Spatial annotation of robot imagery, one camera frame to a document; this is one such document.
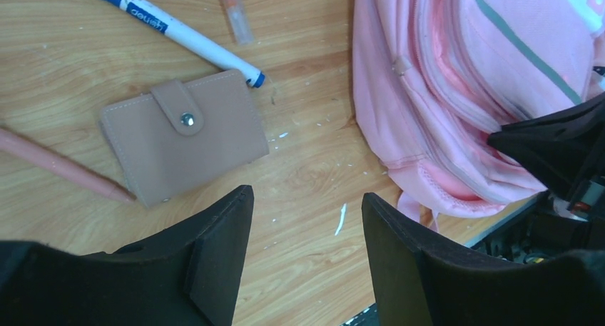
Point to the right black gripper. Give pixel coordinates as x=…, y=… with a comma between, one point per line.
x=565, y=152

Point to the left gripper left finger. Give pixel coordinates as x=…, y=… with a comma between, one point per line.
x=187, y=274

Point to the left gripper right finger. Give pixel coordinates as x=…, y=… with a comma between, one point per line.
x=420, y=277

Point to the pink brown wallet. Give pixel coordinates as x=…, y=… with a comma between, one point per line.
x=180, y=136

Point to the pink student backpack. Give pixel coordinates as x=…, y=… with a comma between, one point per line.
x=432, y=79

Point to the pink pencil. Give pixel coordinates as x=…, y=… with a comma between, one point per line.
x=63, y=167

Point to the red clear pen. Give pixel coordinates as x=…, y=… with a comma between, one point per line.
x=238, y=20

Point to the white blue marker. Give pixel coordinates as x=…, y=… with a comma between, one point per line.
x=174, y=29

